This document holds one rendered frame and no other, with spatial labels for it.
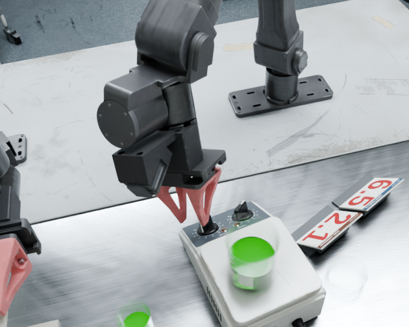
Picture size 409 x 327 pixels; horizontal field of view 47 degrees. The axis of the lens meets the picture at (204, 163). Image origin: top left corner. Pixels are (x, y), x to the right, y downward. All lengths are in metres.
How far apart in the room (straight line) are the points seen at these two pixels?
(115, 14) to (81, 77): 2.07
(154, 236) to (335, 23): 0.70
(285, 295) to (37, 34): 2.70
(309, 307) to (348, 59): 0.61
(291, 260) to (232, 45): 0.62
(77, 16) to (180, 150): 2.66
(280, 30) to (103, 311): 0.51
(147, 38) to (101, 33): 2.42
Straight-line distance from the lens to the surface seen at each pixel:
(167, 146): 0.58
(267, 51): 0.84
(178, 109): 0.57
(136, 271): 0.73
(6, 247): 0.58
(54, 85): 1.08
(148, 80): 0.53
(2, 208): 0.61
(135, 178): 0.53
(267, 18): 0.80
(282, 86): 0.91
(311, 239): 0.72
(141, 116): 0.52
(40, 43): 3.02
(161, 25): 0.55
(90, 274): 0.74
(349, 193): 0.81
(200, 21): 0.55
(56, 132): 0.96
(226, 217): 0.71
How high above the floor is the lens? 1.52
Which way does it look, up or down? 48 degrees down
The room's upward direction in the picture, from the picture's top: 5 degrees counter-clockwise
